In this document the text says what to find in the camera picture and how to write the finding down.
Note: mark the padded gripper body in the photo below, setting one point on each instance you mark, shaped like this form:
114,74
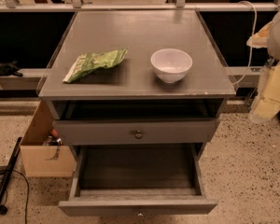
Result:
279,41

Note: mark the grey drawer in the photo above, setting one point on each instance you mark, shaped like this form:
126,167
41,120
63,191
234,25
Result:
86,132
137,180

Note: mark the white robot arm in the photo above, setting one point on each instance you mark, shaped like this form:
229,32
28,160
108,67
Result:
266,105

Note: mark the grey top drawer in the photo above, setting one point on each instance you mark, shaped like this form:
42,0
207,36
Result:
86,132

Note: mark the grey wooden drawer cabinet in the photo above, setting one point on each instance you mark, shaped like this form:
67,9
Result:
131,91

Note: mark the white bowl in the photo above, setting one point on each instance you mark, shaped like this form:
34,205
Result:
170,65

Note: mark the green chip bag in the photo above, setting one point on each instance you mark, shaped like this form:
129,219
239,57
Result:
89,62

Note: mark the cardboard box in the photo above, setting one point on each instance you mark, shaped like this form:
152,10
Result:
39,159

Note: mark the black bag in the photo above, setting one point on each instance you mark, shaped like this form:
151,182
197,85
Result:
10,69

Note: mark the metal railing frame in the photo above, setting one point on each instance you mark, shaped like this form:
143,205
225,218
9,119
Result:
208,5

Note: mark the black bar with cable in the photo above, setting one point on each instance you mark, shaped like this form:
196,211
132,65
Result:
5,175

